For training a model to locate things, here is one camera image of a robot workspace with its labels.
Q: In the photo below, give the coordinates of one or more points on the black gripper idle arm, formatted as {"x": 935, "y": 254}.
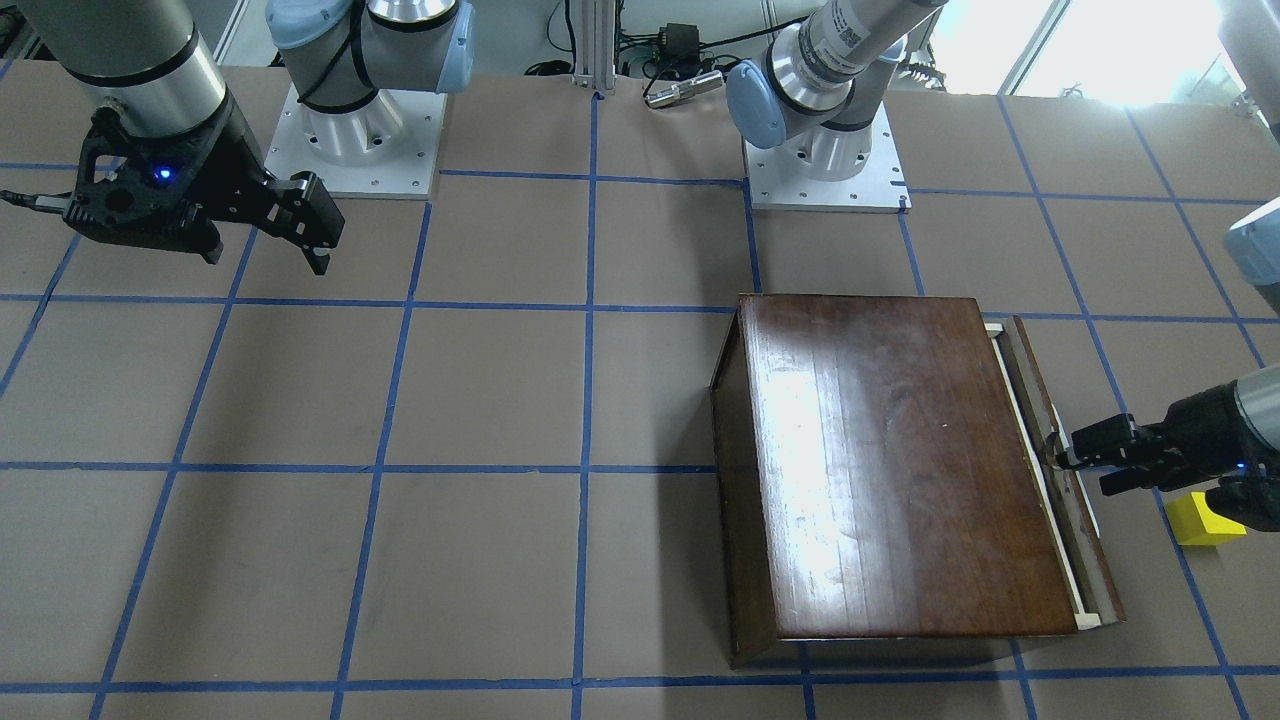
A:
{"x": 232, "y": 152}

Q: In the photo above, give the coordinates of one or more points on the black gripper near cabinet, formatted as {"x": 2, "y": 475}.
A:
{"x": 1205, "y": 422}

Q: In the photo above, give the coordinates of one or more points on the light wood drawer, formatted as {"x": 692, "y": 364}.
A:
{"x": 1092, "y": 589}

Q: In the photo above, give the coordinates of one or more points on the yellow cube block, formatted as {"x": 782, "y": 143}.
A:
{"x": 1195, "y": 524}

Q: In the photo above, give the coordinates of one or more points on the dark wooden drawer cabinet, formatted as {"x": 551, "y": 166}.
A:
{"x": 877, "y": 493}

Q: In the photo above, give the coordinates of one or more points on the black power adapter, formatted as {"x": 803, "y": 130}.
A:
{"x": 675, "y": 40}

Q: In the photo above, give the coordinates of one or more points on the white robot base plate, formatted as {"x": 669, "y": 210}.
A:
{"x": 829, "y": 170}
{"x": 387, "y": 150}

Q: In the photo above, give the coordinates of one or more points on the aluminium profile post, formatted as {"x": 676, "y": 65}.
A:
{"x": 593, "y": 33}

